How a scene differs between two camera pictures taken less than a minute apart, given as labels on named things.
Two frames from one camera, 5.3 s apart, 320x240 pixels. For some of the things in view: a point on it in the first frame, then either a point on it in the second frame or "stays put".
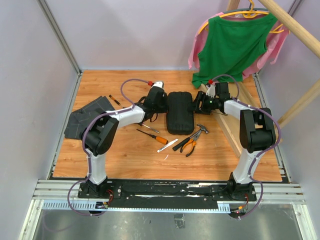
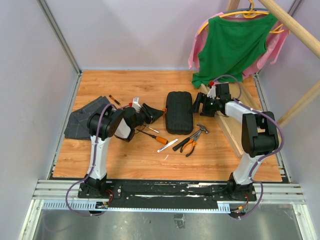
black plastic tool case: (180, 113) stays put
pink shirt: (274, 43) stays put
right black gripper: (200, 98) stays put
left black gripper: (165, 104) -> (151, 114)
